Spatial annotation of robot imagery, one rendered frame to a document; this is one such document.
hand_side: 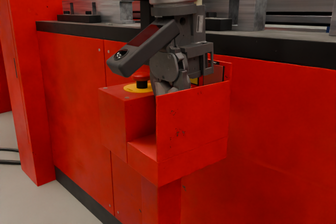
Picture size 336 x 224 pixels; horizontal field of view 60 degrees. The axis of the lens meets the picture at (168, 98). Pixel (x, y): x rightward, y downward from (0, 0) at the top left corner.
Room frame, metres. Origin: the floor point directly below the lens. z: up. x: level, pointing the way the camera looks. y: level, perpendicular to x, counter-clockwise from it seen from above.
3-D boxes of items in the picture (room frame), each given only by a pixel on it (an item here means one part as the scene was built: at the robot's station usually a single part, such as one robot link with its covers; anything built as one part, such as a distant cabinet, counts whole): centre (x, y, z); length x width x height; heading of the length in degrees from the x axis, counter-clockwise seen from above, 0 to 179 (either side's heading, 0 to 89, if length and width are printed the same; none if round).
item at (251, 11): (0.90, -0.10, 0.92); 0.39 x 0.06 x 0.10; 44
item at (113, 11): (1.34, 0.32, 0.92); 0.50 x 0.06 x 0.10; 44
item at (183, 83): (0.45, -0.02, 0.81); 0.05 x 0.02 x 0.09; 38
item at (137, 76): (0.55, 0.05, 0.79); 0.04 x 0.04 x 0.04
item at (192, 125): (0.52, 0.01, 0.75); 0.20 x 0.16 x 0.18; 38
